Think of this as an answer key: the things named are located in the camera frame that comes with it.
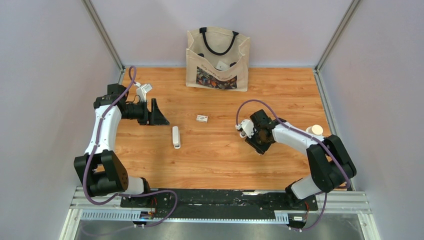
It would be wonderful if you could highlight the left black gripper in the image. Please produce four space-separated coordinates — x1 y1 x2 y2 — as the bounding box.
120 98 169 126

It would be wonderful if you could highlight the white stapler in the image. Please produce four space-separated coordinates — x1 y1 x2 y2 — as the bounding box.
172 126 181 149

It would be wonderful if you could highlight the white staples box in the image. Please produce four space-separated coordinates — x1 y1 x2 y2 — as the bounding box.
196 114 208 123

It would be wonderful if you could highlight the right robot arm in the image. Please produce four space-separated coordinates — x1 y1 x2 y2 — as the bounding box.
236 109 357 210

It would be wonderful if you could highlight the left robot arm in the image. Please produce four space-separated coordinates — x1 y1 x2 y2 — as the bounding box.
73 82 170 208

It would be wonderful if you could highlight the white plastic bottle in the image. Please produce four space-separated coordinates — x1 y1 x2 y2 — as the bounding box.
305 124 324 136

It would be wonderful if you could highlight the beige canvas tote bag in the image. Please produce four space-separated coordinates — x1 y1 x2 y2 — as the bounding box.
185 26 251 92

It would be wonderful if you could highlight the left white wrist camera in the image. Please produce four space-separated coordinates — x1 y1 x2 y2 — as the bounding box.
135 82 153 102

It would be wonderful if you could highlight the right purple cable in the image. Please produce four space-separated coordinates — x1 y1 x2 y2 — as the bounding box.
235 99 352 232

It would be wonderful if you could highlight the purple cable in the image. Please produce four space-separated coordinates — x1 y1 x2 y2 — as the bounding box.
235 99 352 232
81 65 178 229

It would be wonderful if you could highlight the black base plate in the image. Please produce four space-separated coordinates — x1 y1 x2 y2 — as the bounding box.
120 188 318 220

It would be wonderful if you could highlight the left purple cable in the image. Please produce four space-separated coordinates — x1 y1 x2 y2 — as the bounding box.
81 65 178 229

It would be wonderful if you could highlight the aluminium frame rail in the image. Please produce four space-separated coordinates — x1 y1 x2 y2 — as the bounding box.
60 187 380 240

